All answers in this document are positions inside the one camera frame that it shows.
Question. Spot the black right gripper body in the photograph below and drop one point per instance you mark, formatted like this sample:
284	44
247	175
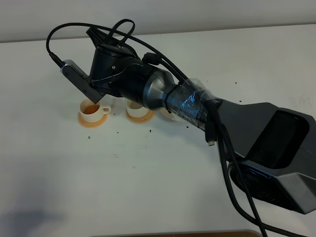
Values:
117	71

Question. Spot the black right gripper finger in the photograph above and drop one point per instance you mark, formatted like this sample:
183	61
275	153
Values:
98	37

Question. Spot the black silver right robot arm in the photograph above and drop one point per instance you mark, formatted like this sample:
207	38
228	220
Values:
268	152

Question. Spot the beige ceramic teapot saucer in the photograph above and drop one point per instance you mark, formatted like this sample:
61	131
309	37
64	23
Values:
168	115

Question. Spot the right white teacup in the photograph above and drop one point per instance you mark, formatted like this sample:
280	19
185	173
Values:
135	110

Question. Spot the white teacup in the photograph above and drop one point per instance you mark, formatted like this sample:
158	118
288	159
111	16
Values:
91	112
135	110

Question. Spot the left white teacup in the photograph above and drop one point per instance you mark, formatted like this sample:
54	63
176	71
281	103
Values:
91	112

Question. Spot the right orange wooden coaster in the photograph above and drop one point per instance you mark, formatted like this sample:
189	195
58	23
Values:
146	118

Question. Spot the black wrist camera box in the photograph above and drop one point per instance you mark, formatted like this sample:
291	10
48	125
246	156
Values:
80	80

